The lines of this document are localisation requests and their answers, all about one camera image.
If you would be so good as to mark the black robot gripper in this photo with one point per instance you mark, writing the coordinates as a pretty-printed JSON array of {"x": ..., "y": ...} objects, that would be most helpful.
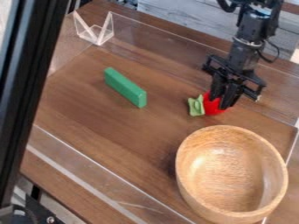
[{"x": 230, "y": 83}]

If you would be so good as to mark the black clamp with cable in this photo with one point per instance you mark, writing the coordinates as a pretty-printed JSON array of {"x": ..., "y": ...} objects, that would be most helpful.
[{"x": 29, "y": 213}]

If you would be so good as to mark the clear acrylic table barrier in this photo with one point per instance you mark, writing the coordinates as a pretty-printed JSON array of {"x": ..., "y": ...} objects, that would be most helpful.
[{"x": 100, "y": 154}]

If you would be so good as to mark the black aluminium frame post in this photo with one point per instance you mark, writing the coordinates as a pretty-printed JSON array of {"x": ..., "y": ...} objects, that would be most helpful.
[{"x": 25, "y": 56}]

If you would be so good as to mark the red plush strawberry toy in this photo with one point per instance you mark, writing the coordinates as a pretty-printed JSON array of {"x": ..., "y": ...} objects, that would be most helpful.
[{"x": 202, "y": 106}]

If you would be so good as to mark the wooden bowl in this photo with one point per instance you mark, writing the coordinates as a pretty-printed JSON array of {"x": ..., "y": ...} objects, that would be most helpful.
[{"x": 230, "y": 175}]

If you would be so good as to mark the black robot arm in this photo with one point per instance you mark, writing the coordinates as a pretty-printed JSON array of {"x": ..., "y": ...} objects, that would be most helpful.
[{"x": 257, "y": 19}]

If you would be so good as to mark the clear acrylic corner bracket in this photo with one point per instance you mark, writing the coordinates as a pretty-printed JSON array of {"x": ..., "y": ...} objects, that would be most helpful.
[{"x": 94, "y": 34}]

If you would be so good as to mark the green rectangular block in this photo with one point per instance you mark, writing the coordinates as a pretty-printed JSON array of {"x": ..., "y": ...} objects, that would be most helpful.
[{"x": 125, "y": 87}]

